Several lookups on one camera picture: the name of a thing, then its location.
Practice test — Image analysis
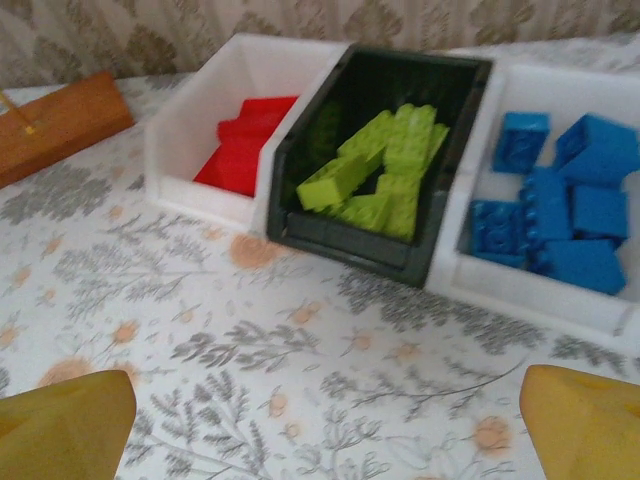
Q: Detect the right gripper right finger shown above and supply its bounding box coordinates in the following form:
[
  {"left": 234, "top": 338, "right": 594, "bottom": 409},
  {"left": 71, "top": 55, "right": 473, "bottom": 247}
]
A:
[{"left": 519, "top": 364, "right": 640, "bottom": 480}]

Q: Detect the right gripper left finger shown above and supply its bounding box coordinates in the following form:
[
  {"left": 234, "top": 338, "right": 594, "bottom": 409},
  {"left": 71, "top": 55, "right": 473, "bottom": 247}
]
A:
[{"left": 0, "top": 369, "right": 137, "bottom": 480}]

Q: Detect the white plastic bin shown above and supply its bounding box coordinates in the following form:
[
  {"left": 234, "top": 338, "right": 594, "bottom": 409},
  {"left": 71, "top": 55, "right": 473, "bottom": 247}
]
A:
[
  {"left": 143, "top": 32, "right": 351, "bottom": 234},
  {"left": 429, "top": 47, "right": 640, "bottom": 351}
]

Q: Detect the blue lego brick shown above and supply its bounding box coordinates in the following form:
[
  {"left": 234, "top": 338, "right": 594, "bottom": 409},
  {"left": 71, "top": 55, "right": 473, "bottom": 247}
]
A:
[
  {"left": 552, "top": 113, "right": 640, "bottom": 189},
  {"left": 491, "top": 111, "right": 552, "bottom": 174},
  {"left": 468, "top": 198, "right": 529, "bottom": 267},
  {"left": 569, "top": 184, "right": 631, "bottom": 247},
  {"left": 519, "top": 167, "right": 575, "bottom": 256},
  {"left": 528, "top": 238, "right": 627, "bottom": 297}
]

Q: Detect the green lego brick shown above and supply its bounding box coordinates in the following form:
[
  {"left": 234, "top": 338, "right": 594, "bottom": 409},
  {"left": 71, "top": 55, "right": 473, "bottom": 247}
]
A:
[
  {"left": 387, "top": 102, "right": 451, "bottom": 171},
  {"left": 295, "top": 151, "right": 387, "bottom": 212},
  {"left": 336, "top": 110, "right": 401, "bottom": 161},
  {"left": 331, "top": 192, "right": 422, "bottom": 237},
  {"left": 375, "top": 167, "right": 434, "bottom": 201}
]

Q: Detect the black plastic bin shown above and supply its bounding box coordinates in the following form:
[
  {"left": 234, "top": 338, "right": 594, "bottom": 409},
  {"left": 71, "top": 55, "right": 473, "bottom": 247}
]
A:
[{"left": 264, "top": 43, "right": 494, "bottom": 291}]

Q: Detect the red lego brick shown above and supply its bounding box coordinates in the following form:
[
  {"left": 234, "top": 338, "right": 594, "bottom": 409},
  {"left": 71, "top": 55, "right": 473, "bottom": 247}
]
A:
[
  {"left": 233, "top": 95, "right": 301, "bottom": 132},
  {"left": 192, "top": 127, "right": 281, "bottom": 197}
]

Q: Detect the gold wire glass rack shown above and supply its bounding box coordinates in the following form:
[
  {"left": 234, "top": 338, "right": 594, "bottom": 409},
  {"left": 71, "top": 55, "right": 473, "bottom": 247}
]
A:
[{"left": 0, "top": 69, "right": 136, "bottom": 190}]

